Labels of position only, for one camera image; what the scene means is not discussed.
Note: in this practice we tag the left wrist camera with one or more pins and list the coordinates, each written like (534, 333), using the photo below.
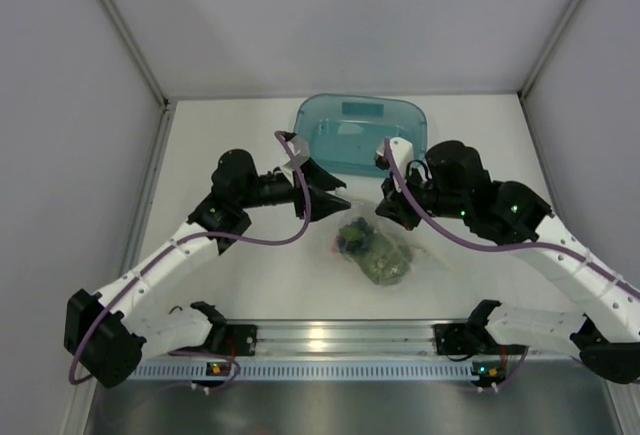
(297, 152)

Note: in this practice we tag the teal plastic bin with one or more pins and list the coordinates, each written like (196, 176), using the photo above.
(344, 131)

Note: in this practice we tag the fake dark grape bunch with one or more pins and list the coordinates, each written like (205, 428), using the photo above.
(355, 238)

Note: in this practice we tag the fake green melon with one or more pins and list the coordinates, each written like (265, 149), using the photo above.
(387, 261)

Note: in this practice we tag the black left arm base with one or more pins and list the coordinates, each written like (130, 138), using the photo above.
(226, 338)

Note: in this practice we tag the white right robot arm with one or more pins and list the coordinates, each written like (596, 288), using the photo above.
(450, 191)

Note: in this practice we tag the clear zip top bag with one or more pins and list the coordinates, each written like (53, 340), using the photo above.
(425, 259)

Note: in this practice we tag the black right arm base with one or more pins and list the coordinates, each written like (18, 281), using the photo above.
(462, 337)

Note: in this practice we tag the slotted white cable duct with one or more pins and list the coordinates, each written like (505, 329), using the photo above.
(372, 370)

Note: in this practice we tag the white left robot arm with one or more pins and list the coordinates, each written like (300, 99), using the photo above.
(109, 332)

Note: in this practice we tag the aluminium front rail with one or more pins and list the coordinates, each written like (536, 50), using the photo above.
(365, 338)

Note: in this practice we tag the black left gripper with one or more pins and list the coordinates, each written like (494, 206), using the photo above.
(322, 204)

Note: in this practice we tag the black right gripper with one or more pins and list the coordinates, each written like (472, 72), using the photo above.
(396, 210)

